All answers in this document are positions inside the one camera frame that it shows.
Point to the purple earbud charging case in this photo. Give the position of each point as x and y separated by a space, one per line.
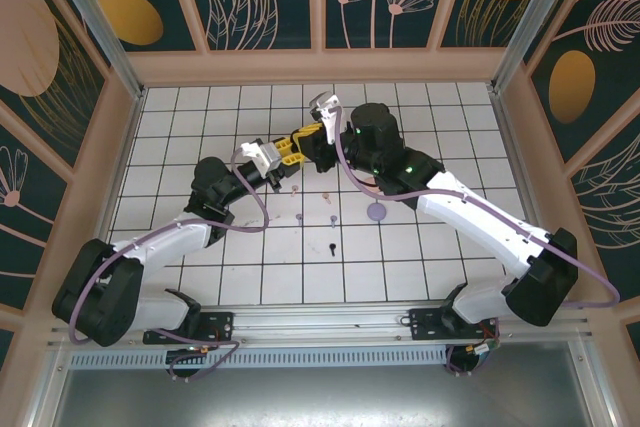
376 210

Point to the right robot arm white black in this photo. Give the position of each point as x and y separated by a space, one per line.
475 217

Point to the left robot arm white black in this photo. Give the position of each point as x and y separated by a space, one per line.
165 242

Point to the grey metal sheet panel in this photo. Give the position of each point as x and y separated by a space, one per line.
325 397

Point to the small green circuit board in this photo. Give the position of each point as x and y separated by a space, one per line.
482 349

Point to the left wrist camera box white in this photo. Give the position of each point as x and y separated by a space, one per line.
260 154

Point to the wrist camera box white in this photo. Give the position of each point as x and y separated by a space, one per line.
260 154
325 107

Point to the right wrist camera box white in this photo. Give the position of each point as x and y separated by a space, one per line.
325 107

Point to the aluminium side rail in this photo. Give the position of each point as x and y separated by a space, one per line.
511 137
131 132

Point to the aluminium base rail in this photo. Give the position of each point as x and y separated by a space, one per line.
325 319

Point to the aluminium corner post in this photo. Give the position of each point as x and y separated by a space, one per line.
537 22
102 32

